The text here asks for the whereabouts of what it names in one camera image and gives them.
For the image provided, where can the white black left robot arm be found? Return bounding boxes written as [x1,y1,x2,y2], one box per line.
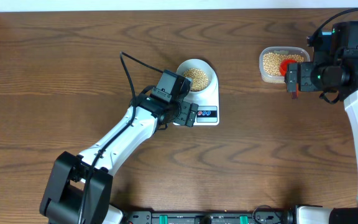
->
[39,93,199,223]

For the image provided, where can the grey round bowl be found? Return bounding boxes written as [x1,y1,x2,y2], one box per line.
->
[177,59,217,94]

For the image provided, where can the orange measuring scoop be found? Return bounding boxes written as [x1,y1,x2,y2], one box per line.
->
[279,59,298,100]

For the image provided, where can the clear plastic container of beans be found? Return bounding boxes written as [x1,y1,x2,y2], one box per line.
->
[259,47,310,84]

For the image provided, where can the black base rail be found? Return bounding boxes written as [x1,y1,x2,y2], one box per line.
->
[120,208,296,224]

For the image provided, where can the white digital kitchen scale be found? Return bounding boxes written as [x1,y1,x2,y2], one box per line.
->
[185,70,219,126]

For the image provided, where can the soybeans in grey bowl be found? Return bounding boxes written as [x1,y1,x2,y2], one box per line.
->
[183,68,209,91]

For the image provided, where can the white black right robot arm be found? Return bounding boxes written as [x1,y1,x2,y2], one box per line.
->
[281,21,358,223]

